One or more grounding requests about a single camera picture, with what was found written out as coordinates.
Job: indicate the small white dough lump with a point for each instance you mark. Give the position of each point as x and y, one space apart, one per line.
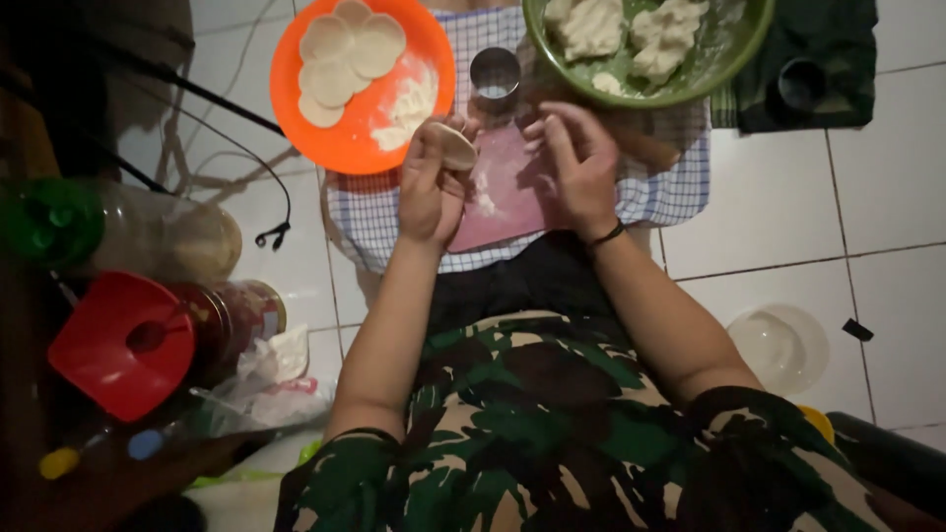
607 83

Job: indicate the crumpled clear plastic bag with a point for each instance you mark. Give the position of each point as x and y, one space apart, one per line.
273 391

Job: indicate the heap of white flour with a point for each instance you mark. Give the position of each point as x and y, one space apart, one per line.
406 107

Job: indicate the person's left hand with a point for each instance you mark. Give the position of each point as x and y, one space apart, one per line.
429 199

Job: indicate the black wrist band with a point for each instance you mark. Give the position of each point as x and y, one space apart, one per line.
607 235

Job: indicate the person's camouflage shirt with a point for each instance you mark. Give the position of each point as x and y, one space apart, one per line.
532 436

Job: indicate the bottle with blue cap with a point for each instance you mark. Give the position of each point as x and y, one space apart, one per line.
145 444

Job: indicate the person's right hand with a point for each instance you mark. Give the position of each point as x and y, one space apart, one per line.
587 177

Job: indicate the wooden rolling pin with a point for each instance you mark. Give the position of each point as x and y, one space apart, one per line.
643 144

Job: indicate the red plastic funnel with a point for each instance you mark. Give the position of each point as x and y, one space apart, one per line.
122 347

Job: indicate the person's black trousers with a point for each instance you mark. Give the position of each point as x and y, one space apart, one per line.
532 281

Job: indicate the round metal dough cutter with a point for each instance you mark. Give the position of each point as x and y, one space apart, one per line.
494 77

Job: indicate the orange plastic plate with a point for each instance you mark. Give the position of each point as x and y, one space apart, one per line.
355 144

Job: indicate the large white dough lump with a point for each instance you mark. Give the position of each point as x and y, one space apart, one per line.
665 41
591 28

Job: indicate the green plastic bowl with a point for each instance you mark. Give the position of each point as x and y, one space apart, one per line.
709 63

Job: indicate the pink cutting mat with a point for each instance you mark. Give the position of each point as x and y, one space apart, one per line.
510 199

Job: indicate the glass jar with red contents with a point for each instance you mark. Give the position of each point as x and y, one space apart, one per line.
236 325

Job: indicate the clear jar with green lid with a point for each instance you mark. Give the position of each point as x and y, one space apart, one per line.
148 233

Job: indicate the small black scrap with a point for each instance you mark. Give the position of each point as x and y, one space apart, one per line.
857 329

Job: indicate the bottle with yellow cap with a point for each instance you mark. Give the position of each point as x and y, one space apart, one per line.
59 463

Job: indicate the blue white checked cloth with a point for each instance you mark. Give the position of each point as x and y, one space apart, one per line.
665 192

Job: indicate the yellow round lid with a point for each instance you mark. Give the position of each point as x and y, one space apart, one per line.
820 421

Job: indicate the dark green camouflage cloth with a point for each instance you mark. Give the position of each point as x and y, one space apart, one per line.
850 66

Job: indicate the black round cup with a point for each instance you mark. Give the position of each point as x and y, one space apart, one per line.
802 85

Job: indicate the person's right fingers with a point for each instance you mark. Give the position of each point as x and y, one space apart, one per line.
556 133

